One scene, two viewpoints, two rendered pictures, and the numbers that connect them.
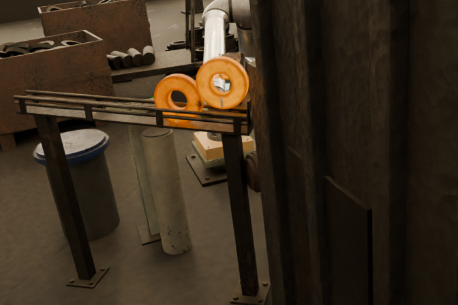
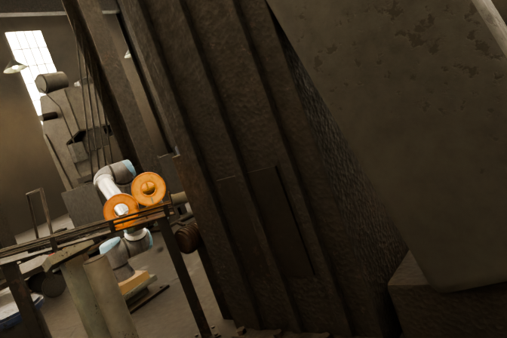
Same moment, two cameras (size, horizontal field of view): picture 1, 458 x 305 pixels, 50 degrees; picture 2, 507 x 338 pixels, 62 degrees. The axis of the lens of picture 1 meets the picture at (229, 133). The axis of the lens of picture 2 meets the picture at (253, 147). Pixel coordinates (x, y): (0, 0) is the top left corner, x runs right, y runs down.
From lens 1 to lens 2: 0.87 m
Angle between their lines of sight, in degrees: 37
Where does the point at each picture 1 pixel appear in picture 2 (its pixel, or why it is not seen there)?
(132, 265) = not seen: outside the picture
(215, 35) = (112, 187)
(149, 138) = (93, 262)
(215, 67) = (142, 179)
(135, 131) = (72, 271)
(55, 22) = not seen: outside the picture
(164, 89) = (110, 206)
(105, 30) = not seen: outside the picture
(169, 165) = (112, 279)
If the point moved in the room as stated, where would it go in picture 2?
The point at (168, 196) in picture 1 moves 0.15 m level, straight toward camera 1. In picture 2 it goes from (117, 305) to (130, 308)
